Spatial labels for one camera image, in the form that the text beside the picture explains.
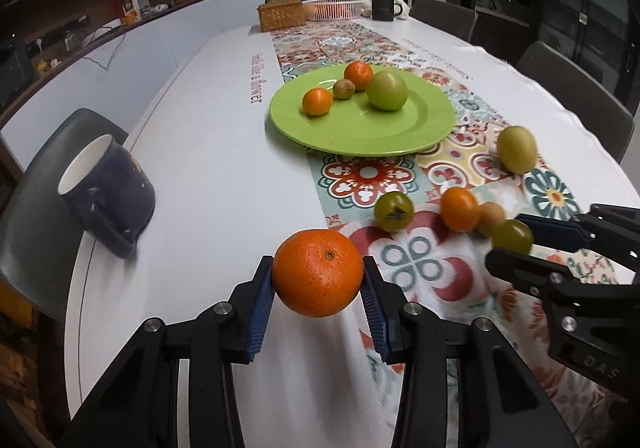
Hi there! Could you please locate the grey chair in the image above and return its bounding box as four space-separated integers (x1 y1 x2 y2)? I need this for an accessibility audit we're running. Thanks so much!
409 0 477 42
1 108 128 323
516 41 634 162

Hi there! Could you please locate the orange on plate right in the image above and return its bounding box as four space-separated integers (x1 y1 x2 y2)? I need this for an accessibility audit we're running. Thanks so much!
343 60 373 92

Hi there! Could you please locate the brown kiwi fruit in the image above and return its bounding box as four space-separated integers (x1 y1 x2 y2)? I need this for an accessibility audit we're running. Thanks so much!
475 202 506 238

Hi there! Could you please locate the grey chair right far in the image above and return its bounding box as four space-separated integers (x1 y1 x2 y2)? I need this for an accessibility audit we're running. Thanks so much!
409 0 477 42

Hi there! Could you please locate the small brown fruit on plate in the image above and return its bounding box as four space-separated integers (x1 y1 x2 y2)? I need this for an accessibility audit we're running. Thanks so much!
332 79 357 101

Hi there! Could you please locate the grey chair right near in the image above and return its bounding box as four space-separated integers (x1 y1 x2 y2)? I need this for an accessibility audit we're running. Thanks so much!
516 41 634 162

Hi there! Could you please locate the wicker basket box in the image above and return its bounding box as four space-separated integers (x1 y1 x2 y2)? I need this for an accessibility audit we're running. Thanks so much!
257 0 306 32

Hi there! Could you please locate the green plate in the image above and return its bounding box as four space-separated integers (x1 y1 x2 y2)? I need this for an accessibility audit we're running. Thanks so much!
269 64 457 157

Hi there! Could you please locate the white wire fruit basket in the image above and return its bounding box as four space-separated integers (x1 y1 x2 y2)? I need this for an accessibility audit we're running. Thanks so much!
303 0 362 22

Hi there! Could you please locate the patterned table runner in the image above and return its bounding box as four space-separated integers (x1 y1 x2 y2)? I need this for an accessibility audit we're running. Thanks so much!
272 22 639 447

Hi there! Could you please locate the dark blue mug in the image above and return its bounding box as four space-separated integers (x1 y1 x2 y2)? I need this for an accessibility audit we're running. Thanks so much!
58 134 156 259

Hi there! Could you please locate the black coffee machine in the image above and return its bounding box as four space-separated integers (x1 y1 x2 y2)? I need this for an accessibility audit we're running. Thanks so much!
0 37 35 108

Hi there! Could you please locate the large orange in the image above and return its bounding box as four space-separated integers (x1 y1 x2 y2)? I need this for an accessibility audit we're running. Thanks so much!
272 229 364 318

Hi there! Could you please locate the white tablecloth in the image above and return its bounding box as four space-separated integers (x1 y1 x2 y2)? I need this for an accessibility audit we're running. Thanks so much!
65 28 331 409

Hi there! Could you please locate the green tomato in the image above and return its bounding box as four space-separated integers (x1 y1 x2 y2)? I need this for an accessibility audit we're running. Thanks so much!
374 191 414 233
491 220 534 255

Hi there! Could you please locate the small orange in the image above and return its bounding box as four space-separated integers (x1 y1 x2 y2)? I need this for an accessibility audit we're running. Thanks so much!
440 187 480 233
302 88 334 117

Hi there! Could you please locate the large green pear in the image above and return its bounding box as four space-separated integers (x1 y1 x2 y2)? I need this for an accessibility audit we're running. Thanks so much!
497 125 538 175

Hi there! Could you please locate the grey chair left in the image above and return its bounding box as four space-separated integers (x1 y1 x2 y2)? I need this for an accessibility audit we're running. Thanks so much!
1 108 128 323

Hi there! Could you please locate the black mug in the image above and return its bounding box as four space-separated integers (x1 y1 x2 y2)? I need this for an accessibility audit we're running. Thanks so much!
371 0 402 22

